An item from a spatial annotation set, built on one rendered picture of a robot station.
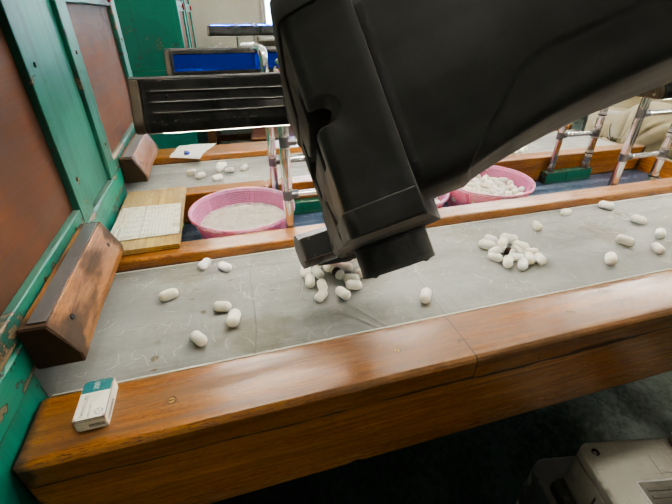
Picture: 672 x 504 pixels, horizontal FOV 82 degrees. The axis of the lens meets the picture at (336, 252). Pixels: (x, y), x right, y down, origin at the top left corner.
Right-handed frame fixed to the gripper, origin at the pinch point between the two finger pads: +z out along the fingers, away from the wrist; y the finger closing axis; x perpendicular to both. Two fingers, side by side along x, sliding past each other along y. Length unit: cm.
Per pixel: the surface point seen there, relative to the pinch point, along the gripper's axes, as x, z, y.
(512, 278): 12.4, -13.0, -32.5
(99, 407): 17.8, -25.1, 38.0
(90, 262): -2.7, -9.3, 42.4
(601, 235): 7, -7, -64
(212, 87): -23.6, -24.1, 19.5
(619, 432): 71, 31, -95
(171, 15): -200, 179, 37
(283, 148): -22.5, -2.4, 6.8
